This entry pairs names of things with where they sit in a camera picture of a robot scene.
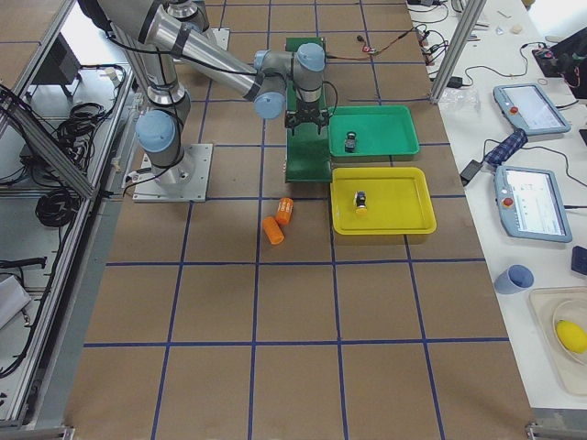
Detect blue plastic cup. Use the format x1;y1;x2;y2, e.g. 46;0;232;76
493;264;535;294

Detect yellow mushroom push button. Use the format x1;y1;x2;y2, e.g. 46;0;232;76
354;191;368;215

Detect green conveyor belt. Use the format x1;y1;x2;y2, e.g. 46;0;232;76
285;38;331;182

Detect teach pendant near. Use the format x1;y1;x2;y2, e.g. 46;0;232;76
493;165;572;243

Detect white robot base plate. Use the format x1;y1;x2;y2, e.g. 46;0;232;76
132;144;213;203

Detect green push button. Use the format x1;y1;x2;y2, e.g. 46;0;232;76
344;131;357;153

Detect aluminium frame post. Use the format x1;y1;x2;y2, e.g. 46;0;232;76
429;0;486;104

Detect teach pendant far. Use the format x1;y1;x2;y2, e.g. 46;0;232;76
493;83;570;137

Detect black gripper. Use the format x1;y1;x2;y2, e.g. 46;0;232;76
284;101;330;137

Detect green plastic tray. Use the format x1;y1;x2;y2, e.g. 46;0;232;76
328;105;420;159

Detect blue checkered umbrella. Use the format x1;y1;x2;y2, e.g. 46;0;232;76
483;128;528;168

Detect teach pendant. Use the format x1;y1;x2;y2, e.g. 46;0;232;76
493;83;570;137
493;165;572;243

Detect yellow lemon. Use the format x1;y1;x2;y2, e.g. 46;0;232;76
555;320;586;354

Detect orange cylinder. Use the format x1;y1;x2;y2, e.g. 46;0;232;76
275;197;294;226
261;216;284;246

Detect yellow plastic tray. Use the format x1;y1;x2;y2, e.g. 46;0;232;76
330;167;437;236

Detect red black power cable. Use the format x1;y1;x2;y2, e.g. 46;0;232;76
325;27;421;61

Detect black power adapter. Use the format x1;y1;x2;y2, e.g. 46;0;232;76
460;159;482;187

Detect beige tray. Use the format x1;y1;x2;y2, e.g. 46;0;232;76
528;286;586;397

